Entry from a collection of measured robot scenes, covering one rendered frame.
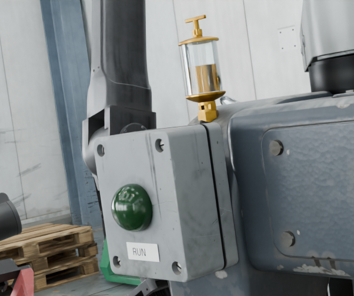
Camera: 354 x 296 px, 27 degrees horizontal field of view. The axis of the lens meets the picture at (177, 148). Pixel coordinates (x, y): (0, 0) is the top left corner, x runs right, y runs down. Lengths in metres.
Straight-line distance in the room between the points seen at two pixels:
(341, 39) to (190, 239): 0.19
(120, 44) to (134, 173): 0.38
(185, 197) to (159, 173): 0.02
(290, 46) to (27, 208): 3.90
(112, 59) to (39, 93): 8.49
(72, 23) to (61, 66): 0.60
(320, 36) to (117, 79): 0.30
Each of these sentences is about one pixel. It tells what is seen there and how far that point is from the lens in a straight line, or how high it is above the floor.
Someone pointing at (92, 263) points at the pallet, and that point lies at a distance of 6.57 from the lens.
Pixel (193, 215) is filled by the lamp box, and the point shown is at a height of 1.28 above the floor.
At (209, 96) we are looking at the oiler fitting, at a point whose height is 1.35.
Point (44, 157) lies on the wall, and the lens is 9.26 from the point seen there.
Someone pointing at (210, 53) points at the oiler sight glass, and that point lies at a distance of 0.51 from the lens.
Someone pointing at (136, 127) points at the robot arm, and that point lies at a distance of 0.78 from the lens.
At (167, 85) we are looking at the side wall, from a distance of 8.24.
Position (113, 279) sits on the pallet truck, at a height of 0.06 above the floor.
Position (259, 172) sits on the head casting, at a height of 1.30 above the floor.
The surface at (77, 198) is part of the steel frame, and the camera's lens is 9.45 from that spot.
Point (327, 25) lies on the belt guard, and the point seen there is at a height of 1.39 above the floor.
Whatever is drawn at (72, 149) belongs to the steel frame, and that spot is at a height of 1.02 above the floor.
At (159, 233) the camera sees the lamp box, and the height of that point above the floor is 1.27.
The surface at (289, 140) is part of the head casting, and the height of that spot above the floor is 1.31.
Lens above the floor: 1.34
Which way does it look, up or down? 3 degrees down
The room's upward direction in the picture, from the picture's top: 8 degrees counter-clockwise
